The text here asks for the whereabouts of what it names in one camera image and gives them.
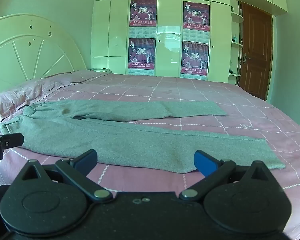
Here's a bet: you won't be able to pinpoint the white corner shelf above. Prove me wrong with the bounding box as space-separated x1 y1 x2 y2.
227 0 244 86

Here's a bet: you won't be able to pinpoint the brown wooden door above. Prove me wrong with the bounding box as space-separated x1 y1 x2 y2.
238 2 273 101

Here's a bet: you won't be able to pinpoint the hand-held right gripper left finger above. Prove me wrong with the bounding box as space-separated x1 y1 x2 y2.
14 149 113 203

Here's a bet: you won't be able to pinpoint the stack of papers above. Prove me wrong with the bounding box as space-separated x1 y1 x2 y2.
87 67 112 74

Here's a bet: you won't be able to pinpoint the grey pants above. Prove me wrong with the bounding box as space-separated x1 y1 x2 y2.
0 99 286 174

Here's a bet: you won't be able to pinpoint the red wall poster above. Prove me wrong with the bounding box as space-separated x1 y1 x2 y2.
180 41 209 81
129 0 158 39
127 38 156 76
182 1 211 43

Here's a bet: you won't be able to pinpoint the white glossy wardrobe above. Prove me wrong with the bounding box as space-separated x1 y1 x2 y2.
90 0 288 83

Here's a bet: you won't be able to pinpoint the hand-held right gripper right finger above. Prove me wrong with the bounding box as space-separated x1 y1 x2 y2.
179 150 278 201

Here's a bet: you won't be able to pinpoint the white round headboard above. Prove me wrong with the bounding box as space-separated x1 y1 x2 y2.
0 13 88 97

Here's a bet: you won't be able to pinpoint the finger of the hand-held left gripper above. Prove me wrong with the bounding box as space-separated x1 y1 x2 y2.
0 133 25 148

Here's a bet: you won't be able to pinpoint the pink pillow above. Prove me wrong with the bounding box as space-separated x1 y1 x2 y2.
0 78 56 123
41 70 112 88

